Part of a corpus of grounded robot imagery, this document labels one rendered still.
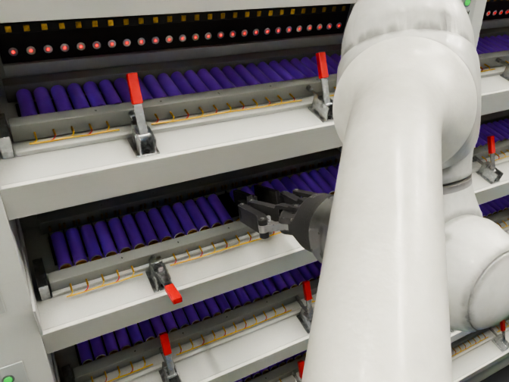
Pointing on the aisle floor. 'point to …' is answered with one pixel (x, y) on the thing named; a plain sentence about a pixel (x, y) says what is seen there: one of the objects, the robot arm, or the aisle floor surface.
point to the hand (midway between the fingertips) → (256, 199)
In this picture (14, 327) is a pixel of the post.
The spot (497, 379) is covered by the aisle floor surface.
